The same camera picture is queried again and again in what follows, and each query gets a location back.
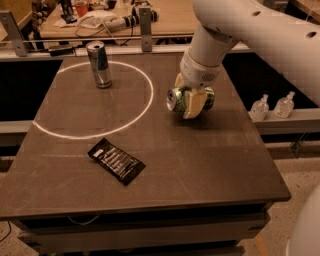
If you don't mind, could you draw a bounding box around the silver blue energy drink can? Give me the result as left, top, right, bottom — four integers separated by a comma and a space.
86, 41, 112, 88

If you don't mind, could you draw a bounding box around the black snack packet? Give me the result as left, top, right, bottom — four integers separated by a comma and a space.
88, 138, 146, 185

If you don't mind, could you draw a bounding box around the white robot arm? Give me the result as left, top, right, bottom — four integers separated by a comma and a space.
176, 0, 320, 119

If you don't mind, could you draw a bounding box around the clear sanitizer bottle left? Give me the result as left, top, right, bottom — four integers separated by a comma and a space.
249, 94, 269, 121

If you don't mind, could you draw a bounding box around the red cup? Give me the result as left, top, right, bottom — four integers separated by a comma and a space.
75, 2, 88, 17

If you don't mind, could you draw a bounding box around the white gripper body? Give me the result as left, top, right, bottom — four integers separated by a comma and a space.
180, 51, 222, 88

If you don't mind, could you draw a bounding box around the metal bracket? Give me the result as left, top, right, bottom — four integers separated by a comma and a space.
139, 7, 152, 52
0, 10, 28, 57

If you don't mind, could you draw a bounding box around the green soda can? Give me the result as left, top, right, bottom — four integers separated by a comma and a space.
166, 87, 215, 112

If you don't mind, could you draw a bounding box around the black device on rail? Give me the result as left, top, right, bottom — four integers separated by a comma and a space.
49, 45, 74, 56

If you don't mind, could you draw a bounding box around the middle metal bracket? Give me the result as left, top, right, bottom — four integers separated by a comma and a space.
139, 7, 152, 52

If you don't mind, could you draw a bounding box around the left metal bracket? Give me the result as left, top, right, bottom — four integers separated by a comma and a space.
0, 10, 28, 57

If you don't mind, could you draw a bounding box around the white cable under table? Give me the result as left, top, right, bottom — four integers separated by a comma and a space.
67, 214, 101, 226

